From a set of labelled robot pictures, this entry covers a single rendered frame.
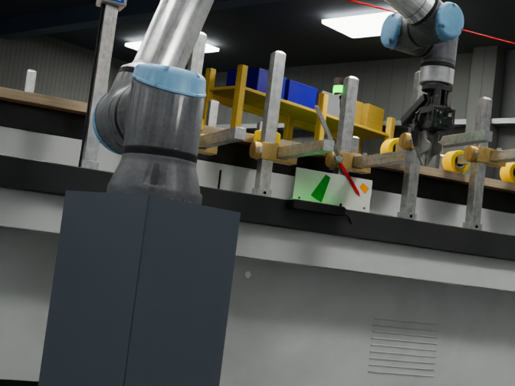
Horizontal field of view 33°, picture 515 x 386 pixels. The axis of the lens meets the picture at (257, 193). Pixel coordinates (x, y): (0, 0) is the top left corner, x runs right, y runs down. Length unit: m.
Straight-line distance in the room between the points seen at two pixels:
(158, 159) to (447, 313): 1.66
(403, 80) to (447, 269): 8.54
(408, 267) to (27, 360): 1.17
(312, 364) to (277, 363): 0.13
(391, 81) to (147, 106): 9.78
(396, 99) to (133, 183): 9.73
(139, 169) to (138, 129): 0.08
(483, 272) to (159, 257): 1.56
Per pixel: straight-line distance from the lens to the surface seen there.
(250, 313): 2.78
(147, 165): 1.70
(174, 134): 1.71
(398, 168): 2.95
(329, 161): 2.65
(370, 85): 11.60
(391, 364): 3.03
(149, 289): 1.62
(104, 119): 1.91
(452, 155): 3.09
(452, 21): 2.21
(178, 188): 1.69
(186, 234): 1.66
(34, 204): 2.37
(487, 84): 10.49
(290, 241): 2.60
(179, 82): 1.73
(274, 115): 2.57
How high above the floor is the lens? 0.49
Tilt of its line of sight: 5 degrees up
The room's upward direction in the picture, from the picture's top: 7 degrees clockwise
